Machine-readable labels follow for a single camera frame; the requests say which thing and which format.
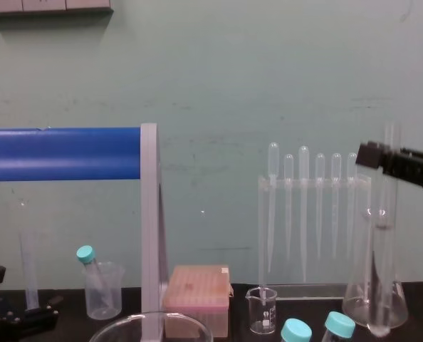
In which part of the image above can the grey upright stand post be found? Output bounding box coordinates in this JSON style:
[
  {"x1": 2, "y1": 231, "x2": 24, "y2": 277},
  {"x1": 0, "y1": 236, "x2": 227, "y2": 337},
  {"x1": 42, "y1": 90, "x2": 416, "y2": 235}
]
[{"x1": 140, "y1": 123, "x2": 170, "y2": 342}]

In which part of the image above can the large clear glass dish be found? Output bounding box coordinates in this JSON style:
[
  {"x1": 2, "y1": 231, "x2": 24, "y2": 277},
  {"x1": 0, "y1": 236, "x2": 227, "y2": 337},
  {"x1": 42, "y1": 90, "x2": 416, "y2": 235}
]
[{"x1": 88, "y1": 311, "x2": 214, "y2": 342}]

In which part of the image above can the clear graduated measuring cylinder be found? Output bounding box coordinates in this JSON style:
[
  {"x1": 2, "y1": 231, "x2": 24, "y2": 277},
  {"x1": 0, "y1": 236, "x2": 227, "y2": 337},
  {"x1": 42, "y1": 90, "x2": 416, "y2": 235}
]
[{"x1": 17, "y1": 198, "x2": 41, "y2": 311}]

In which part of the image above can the grey wall cabinet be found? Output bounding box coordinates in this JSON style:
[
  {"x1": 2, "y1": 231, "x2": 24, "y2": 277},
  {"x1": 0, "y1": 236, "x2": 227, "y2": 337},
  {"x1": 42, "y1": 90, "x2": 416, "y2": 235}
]
[{"x1": 0, "y1": 0, "x2": 114, "y2": 17}]

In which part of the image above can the pink pipette tip box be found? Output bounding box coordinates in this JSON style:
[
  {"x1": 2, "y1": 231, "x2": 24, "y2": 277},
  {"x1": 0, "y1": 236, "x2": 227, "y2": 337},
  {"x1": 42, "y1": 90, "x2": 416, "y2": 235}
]
[{"x1": 162, "y1": 264, "x2": 234, "y2": 338}]

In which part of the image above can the blue horizontal cylinder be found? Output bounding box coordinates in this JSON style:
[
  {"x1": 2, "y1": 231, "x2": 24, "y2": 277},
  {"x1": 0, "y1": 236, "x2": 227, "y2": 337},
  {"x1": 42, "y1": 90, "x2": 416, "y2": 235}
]
[{"x1": 0, "y1": 127, "x2": 142, "y2": 183}]

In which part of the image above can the small clear glass beaker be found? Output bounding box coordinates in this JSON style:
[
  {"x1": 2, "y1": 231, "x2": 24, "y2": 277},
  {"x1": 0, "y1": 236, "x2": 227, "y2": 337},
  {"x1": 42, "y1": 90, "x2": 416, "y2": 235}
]
[{"x1": 245, "y1": 286, "x2": 278, "y2": 336}]

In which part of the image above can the teal capped centrifuge tube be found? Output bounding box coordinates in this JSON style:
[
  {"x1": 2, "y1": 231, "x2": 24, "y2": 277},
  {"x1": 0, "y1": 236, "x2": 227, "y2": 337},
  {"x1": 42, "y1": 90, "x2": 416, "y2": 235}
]
[
  {"x1": 75, "y1": 244, "x2": 109, "y2": 309},
  {"x1": 280, "y1": 318, "x2": 313, "y2": 342},
  {"x1": 322, "y1": 311, "x2": 357, "y2": 342}
]

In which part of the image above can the clear acrylic pipette rack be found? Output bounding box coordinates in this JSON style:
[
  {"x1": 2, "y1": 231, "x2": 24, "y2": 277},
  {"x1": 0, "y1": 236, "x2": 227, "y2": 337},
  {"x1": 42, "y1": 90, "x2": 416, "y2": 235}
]
[{"x1": 257, "y1": 173, "x2": 373, "y2": 302}]

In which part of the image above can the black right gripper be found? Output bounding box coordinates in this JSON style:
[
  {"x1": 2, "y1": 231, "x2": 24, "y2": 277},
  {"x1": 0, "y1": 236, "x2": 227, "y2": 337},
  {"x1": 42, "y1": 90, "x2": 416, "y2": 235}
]
[{"x1": 355, "y1": 140, "x2": 423, "y2": 197}]

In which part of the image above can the long clear glass test tube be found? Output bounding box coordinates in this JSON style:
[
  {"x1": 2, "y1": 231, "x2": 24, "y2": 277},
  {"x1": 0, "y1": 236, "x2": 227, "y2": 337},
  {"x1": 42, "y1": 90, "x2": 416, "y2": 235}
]
[{"x1": 368, "y1": 120, "x2": 403, "y2": 338}]

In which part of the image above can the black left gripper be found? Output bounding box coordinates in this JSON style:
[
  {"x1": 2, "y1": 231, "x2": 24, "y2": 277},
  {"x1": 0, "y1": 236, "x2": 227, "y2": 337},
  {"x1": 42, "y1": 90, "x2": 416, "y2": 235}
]
[{"x1": 0, "y1": 265, "x2": 65, "y2": 342}]

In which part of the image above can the clear plastic beaker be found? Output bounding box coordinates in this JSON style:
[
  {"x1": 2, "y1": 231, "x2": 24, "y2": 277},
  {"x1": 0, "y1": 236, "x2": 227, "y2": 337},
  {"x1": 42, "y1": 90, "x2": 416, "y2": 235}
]
[{"x1": 84, "y1": 261, "x2": 126, "y2": 320}]

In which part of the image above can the clear glass conical flask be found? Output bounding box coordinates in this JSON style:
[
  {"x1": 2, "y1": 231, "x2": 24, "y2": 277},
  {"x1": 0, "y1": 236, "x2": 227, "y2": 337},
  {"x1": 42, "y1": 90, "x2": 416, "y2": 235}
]
[{"x1": 342, "y1": 204, "x2": 409, "y2": 329}]

